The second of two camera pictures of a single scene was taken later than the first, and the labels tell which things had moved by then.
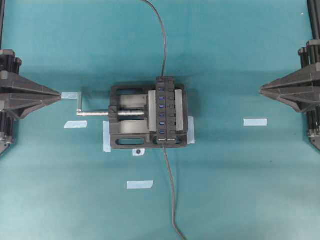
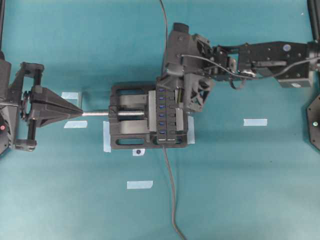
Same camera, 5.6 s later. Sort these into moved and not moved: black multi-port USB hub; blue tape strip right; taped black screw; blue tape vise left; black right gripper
Moved: black right gripper
Not moved: blue tape vise left; black multi-port USB hub; blue tape strip right; taped black screw
